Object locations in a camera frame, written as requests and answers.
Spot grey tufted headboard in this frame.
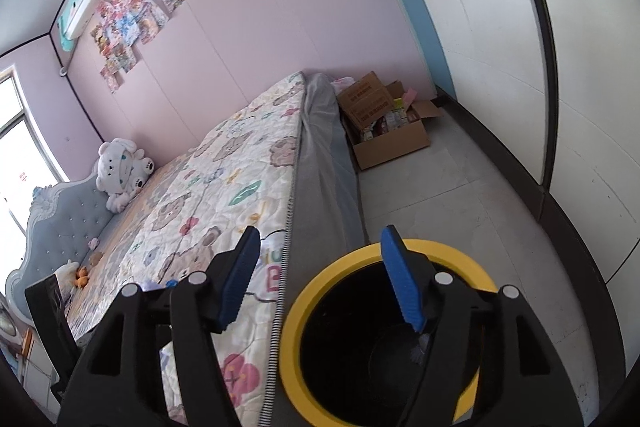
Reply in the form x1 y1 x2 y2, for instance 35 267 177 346
4 171 117 308

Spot white sliding door black frame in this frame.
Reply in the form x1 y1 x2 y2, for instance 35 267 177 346
372 0 640 408

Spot window with white frame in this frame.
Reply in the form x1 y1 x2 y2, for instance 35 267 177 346
0 64 67 268

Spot bed with cartoon quilt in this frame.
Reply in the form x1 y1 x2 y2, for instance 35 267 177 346
65 72 307 427

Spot pile of small packets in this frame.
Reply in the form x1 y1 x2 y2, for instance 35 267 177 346
360 94 426 142

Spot white plush dog toy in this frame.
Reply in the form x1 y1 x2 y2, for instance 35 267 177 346
95 138 157 214

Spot cluster of cartoon wall posters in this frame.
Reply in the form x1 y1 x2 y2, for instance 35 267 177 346
90 0 192 94

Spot grey bed base cover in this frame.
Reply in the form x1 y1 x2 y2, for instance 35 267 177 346
260 74 367 427

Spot yellow rimmed black trash bin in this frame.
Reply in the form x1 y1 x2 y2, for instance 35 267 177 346
278 238 501 427

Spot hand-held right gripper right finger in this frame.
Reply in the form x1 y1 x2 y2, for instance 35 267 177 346
380 225 584 427

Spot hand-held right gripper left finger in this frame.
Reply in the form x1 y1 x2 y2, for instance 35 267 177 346
59 226 262 427

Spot open cardboard box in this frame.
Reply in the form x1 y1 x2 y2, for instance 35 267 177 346
336 71 449 171

